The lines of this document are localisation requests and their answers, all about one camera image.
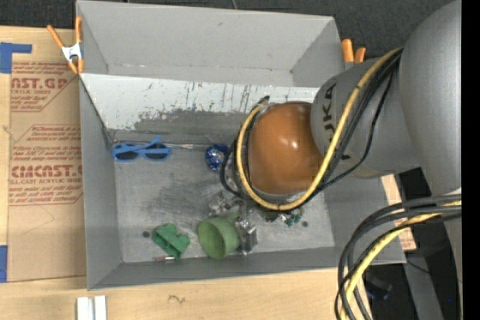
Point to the blue sunglasses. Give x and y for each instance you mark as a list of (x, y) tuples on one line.
[(142, 152)]

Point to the green cup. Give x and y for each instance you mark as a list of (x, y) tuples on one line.
[(219, 236)]

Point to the grey metal bin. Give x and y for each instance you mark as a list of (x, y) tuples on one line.
[(150, 195)]

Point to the shiny blue foil ball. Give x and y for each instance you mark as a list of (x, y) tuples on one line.
[(214, 157)]

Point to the brown cardboard board, red print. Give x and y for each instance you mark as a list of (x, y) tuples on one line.
[(45, 221)]

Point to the thin red-brown stick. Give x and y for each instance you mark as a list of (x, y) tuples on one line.
[(165, 258)]

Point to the green toy block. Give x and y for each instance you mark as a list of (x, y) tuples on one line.
[(170, 239)]

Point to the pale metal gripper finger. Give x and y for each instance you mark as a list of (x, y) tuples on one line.
[(220, 203), (249, 236)]

